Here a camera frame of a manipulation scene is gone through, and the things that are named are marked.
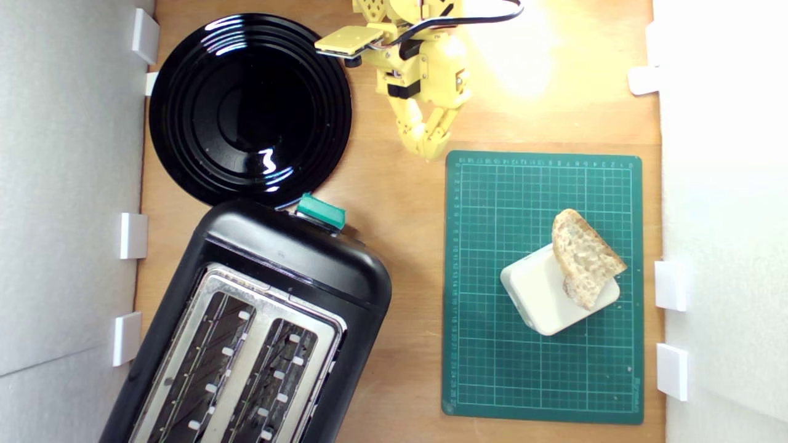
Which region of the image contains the black round plate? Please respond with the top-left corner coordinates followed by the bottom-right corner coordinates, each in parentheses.
top-left (149, 14), bottom-right (353, 207)

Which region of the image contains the yellow wrist camera box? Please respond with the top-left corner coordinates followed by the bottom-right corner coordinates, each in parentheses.
top-left (314, 25), bottom-right (385, 67)

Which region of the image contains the black two-slot toaster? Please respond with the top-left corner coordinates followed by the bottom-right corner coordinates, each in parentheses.
top-left (98, 198), bottom-right (393, 443)

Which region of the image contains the green toaster lever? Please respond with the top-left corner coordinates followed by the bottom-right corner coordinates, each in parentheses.
top-left (295, 193), bottom-right (347, 231)

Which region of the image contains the brown bread slice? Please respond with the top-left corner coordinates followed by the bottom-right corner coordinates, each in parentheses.
top-left (552, 209), bottom-right (628, 311)

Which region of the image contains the green cutting mat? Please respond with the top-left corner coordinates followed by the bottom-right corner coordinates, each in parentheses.
top-left (441, 150), bottom-right (645, 425)

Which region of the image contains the white rounded block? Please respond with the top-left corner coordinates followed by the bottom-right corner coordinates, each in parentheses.
top-left (500, 243), bottom-right (621, 337)

